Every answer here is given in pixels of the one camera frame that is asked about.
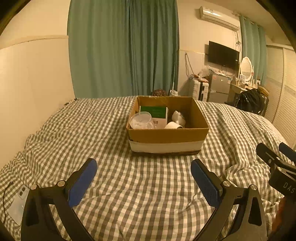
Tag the clear plastic water bottle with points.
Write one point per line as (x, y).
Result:
(141, 121)

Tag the silver mini fridge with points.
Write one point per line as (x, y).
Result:
(219, 87)

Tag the white oval vanity mirror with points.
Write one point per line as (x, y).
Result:
(245, 69)

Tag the green curtain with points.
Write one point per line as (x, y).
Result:
(254, 47)
(123, 48)

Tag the beige masking tape roll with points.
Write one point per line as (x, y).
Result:
(173, 125)

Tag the clear water jug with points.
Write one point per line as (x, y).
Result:
(173, 93)

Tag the vanity desk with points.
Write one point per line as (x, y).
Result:
(235, 90)

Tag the green white checkered bedsheet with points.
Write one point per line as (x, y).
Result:
(140, 197)

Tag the black clothes pile on chair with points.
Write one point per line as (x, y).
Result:
(252, 101)

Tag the green white medicine box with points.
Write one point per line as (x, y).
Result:
(159, 115)

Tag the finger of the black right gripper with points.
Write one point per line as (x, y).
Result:
(287, 151)
(269, 157)

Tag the white suitcase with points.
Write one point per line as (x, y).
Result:
(198, 90)

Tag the white smartphone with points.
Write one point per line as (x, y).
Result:
(16, 209)

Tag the white air conditioner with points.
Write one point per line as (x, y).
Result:
(219, 18)

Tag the open cardboard box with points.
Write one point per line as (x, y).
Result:
(175, 140)

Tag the brown patterned bag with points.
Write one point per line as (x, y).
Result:
(159, 92)

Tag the white louvered wardrobe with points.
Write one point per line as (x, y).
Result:
(280, 82)

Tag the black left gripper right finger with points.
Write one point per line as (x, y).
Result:
(249, 221)

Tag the black wall television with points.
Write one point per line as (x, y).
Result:
(223, 56)

